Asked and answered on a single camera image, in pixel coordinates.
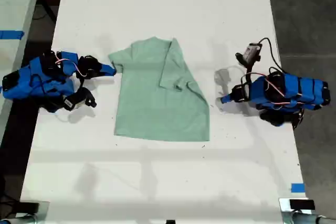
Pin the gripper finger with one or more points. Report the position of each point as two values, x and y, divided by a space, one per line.
237 91
101 73
101 67
236 99

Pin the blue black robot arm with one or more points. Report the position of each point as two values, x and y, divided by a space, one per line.
309 91
42 89

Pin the pale green t-shirt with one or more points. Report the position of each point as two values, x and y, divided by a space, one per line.
157 103

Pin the long blue tape strip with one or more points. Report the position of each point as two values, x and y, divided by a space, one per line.
10 34

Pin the pale side table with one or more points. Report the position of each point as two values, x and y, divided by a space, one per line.
15 3

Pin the small blue tape piece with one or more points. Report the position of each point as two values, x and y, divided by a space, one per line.
298 187

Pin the small black box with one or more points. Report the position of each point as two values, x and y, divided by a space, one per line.
302 204

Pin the tiny black block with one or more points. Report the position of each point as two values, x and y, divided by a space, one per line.
170 222

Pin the grey metal pipe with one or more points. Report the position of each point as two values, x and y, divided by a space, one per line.
315 220
18 220

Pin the short black camera stalk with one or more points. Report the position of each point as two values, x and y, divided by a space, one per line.
249 68
81 83

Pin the black labelled camera box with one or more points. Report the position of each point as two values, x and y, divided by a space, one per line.
76 100

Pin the grey black camera box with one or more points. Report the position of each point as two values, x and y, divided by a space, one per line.
250 52

